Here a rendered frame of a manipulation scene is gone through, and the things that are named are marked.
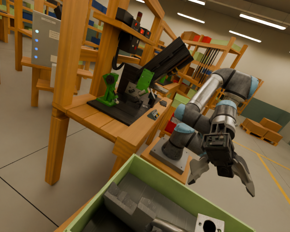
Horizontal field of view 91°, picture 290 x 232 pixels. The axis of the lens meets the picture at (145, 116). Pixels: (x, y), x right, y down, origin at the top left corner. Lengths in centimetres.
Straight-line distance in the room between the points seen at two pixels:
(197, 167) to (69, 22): 97
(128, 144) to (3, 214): 113
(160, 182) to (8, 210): 127
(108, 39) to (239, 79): 99
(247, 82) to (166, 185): 67
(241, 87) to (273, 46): 994
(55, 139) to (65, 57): 65
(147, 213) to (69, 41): 95
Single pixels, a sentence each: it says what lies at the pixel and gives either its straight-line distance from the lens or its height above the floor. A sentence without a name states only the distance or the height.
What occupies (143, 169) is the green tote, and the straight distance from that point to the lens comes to 78.
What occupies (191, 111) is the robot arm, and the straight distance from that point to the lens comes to 66.
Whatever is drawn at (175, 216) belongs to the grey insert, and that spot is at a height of 85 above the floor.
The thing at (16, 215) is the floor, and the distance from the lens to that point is 167.
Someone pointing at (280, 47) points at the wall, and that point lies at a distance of 1092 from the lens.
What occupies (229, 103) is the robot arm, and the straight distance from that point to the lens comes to 62.
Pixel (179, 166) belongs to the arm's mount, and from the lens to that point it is 98.
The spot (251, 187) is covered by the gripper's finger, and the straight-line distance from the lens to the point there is 43.
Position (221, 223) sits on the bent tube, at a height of 119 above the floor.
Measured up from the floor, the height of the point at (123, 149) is 83.
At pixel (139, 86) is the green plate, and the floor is 109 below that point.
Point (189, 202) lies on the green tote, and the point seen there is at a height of 90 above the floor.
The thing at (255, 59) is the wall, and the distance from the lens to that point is 1058.
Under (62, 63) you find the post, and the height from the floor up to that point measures 118.
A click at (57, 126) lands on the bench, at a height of 70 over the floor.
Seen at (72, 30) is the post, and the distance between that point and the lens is 103.
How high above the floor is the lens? 144
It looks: 24 degrees down
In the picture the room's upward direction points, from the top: 23 degrees clockwise
